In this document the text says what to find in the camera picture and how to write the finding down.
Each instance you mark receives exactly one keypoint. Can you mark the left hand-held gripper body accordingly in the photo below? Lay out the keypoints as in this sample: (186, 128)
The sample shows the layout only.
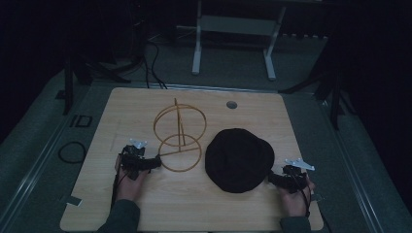
(133, 157)

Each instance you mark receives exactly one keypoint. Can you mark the grey table grommet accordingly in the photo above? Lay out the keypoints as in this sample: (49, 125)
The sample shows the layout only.
(231, 104)

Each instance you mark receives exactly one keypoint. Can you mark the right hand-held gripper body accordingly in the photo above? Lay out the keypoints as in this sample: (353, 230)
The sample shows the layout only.
(295, 176)

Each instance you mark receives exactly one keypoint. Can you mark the white metal table frame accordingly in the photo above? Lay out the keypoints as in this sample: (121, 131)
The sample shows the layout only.
(236, 35)

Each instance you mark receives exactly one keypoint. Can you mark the black tripod stand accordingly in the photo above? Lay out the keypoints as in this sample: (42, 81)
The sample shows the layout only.
(82, 71)
(327, 87)

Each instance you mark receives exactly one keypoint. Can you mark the black hat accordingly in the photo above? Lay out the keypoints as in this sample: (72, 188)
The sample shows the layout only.
(239, 160)

